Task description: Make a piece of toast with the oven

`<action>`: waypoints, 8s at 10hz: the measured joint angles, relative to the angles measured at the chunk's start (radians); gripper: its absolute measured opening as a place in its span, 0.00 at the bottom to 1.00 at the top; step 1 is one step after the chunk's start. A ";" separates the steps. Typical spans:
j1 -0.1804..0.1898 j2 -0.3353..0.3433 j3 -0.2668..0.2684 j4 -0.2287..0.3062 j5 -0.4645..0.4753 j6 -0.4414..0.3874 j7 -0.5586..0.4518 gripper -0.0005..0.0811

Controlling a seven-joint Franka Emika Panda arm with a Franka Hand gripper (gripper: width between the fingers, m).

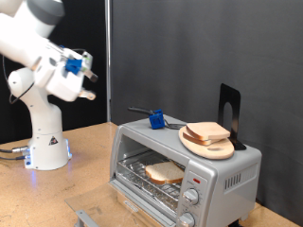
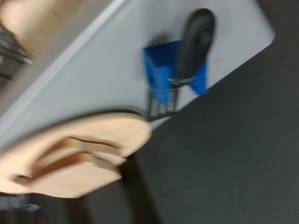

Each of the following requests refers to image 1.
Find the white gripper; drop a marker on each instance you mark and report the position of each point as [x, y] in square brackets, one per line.
[60, 83]

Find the metal fork with blue block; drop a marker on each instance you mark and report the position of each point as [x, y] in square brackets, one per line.
[156, 119]

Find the white bread slice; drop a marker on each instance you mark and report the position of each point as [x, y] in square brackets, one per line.
[164, 172]
[208, 130]
[195, 141]

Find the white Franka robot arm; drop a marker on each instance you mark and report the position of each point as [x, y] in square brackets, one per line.
[44, 132]

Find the wooden block under oven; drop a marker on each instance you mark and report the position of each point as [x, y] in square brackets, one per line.
[135, 219]

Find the red oven indicator light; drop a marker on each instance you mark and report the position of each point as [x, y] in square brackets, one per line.
[197, 181]

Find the silver oven knob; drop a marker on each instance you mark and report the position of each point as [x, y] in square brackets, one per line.
[187, 219]
[191, 196]

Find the silver toaster oven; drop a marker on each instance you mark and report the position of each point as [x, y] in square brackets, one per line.
[221, 176]

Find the metal pole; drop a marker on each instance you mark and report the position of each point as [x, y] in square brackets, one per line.
[108, 47]

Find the round wooden cutting board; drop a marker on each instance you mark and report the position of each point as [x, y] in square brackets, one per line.
[211, 153]

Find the black metal bookend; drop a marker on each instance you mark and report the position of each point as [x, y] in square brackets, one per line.
[235, 101]

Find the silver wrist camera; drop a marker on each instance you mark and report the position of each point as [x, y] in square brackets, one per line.
[87, 60]

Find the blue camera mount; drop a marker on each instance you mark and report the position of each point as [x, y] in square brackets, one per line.
[73, 66]

